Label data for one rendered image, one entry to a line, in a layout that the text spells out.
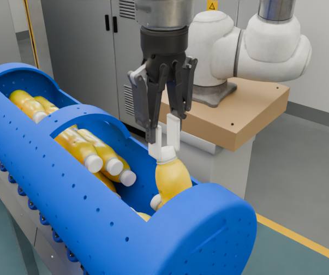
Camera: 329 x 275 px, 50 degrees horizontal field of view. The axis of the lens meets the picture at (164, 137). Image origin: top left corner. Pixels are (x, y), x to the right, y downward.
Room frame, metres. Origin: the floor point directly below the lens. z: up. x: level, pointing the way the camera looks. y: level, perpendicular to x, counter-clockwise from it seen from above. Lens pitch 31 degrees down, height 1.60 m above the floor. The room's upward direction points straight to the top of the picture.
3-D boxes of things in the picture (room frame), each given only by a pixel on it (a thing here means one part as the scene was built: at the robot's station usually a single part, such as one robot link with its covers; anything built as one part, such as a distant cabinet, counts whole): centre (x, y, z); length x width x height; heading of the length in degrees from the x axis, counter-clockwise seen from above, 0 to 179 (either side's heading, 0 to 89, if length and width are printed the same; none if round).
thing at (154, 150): (0.54, 0.02, 1.27); 0.03 x 0.01 x 0.07; 40
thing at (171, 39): (0.56, 0.00, 1.42); 0.08 x 0.07 x 0.09; 130
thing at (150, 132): (0.53, 0.03, 1.29); 0.03 x 0.01 x 0.05; 130
